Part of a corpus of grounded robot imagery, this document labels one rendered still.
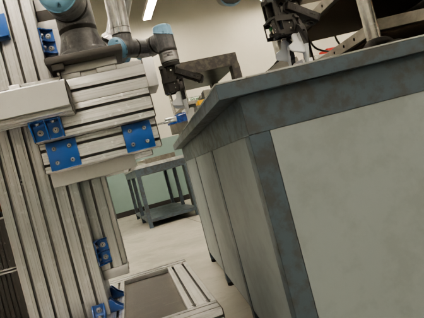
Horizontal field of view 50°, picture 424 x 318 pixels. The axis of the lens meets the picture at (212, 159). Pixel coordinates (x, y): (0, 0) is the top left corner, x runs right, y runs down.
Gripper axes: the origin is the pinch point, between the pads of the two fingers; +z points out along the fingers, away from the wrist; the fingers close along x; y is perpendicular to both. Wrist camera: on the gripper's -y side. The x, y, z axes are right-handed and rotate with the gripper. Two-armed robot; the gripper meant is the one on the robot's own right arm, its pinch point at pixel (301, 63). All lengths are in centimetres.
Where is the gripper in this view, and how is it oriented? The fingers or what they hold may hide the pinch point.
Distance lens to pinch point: 137.6
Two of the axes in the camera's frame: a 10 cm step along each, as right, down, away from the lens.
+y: -9.0, 2.3, -3.6
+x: 3.5, -0.9, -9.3
